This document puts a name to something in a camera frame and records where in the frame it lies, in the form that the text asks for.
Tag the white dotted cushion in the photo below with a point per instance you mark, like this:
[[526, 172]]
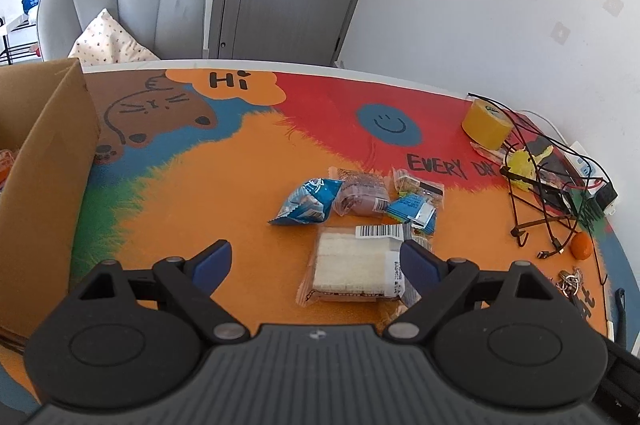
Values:
[[107, 42]]

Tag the colourful cat printed table mat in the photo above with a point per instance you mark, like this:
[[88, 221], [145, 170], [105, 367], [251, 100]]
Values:
[[225, 165]]

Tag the blue green small packet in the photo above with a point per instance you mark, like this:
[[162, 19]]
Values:
[[412, 210]]

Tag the white power strip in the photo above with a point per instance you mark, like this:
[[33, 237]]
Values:
[[592, 175]]

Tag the yellow plush toy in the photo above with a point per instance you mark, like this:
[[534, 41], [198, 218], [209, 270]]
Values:
[[522, 162]]

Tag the cardboard box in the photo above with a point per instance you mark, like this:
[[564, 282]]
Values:
[[45, 185]]

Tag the clear nut packet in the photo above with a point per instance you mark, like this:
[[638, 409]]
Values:
[[422, 182]]

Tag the blue white snack packet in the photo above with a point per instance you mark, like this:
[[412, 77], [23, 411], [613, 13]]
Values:
[[307, 200]]

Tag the clear sandwich packet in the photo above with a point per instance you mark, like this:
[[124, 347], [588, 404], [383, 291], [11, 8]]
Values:
[[350, 265]]

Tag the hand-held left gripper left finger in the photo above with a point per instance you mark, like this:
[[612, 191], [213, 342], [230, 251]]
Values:
[[212, 265]]

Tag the red clear small packet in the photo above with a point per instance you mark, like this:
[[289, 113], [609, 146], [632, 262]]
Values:
[[6, 170]]

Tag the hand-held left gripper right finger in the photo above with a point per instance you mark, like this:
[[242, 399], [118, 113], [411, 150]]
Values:
[[419, 267]]

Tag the yellow tape roll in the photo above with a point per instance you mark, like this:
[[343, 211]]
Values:
[[486, 125]]

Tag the black metal shoe rack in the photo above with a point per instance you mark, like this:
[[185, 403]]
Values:
[[17, 40]]

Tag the small orange fruit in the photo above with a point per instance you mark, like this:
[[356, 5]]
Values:
[[582, 246]]

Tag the brown bread packet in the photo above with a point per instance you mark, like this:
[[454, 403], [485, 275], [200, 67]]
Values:
[[361, 195]]

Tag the bunch of keys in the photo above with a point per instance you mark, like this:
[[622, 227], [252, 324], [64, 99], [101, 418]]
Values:
[[571, 282]]

